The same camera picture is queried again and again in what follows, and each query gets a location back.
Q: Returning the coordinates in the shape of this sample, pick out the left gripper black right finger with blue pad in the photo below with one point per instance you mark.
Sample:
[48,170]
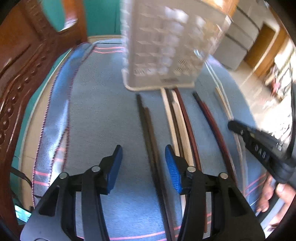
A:
[215,208]

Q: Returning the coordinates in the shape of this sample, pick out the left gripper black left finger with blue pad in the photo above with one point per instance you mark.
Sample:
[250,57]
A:
[54,216]

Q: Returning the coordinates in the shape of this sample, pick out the pale bamboo chopstick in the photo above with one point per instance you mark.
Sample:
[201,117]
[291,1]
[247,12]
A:
[223,101]

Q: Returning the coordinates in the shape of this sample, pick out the light wooden chopstick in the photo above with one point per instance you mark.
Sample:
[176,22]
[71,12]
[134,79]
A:
[182,130]

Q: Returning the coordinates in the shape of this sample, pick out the red and black chopstick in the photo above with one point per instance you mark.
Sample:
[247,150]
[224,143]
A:
[218,136]

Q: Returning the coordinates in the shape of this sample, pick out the dark brown chopstick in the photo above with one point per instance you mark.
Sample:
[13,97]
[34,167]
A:
[158,177]

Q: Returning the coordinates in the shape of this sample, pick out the cream white chopstick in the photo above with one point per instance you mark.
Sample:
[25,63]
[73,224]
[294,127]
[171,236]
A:
[172,121]

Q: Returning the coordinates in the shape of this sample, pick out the dark red chopstick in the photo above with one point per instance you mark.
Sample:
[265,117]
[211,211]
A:
[192,140]

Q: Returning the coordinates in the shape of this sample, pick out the blue towel with pink stripes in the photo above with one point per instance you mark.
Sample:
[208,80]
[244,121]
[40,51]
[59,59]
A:
[90,112]

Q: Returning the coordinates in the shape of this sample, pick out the grey drawer cabinet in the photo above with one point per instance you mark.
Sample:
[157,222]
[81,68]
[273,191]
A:
[250,21]

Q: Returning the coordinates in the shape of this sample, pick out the white plastic utensil basket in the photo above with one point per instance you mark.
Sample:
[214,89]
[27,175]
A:
[167,42]

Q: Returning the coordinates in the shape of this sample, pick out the carved wooden headboard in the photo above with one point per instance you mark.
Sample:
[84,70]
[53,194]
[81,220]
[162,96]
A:
[29,47]

